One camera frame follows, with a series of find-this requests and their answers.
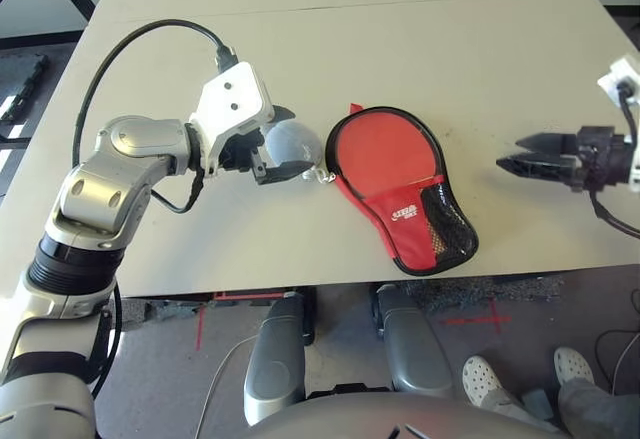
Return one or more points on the grey ball zipper charm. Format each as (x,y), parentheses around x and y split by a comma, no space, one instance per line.
(292,141)

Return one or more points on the grey robot right leg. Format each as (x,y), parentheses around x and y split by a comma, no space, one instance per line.
(415,344)

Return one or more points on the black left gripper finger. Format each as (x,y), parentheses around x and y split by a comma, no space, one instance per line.
(282,171)
(284,114)

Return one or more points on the light grey speckled foam mat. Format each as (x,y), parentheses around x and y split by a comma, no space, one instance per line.
(160,314)

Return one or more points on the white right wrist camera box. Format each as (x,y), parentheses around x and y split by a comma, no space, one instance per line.
(622,76)

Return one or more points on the red tape cross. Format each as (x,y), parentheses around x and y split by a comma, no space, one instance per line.
(492,318)

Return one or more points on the grey trousered person leg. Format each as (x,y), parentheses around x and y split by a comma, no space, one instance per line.
(505,404)
(600,409)

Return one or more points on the white perforated clog shoe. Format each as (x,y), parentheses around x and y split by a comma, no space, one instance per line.
(482,379)
(574,365)

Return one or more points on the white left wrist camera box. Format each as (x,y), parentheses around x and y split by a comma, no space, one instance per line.
(230,94)

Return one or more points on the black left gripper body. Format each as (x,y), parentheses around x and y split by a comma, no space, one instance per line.
(242,151)

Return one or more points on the red black paddle case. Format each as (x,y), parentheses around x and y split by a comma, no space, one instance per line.
(380,159)

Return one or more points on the dark grey block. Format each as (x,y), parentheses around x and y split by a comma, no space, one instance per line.
(537,404)

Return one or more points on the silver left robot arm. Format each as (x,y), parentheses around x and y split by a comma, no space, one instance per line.
(135,139)

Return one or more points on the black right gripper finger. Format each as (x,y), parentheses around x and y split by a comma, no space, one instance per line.
(550,143)
(545,169)

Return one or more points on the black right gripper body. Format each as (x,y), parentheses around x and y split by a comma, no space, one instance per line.
(602,159)

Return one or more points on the grey robot torso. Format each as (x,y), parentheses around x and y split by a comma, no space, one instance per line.
(400,419)

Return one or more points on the grey robot left leg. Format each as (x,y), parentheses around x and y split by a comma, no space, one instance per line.
(275,359)

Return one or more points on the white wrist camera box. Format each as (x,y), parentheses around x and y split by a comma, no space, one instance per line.
(622,76)
(230,94)

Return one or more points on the grey robot leg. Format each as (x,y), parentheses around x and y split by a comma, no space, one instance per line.
(415,344)
(275,359)

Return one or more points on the red tape lines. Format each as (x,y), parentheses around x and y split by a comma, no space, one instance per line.
(201,324)

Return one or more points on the dark speckled foam mat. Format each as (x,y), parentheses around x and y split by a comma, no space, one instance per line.
(475,289)

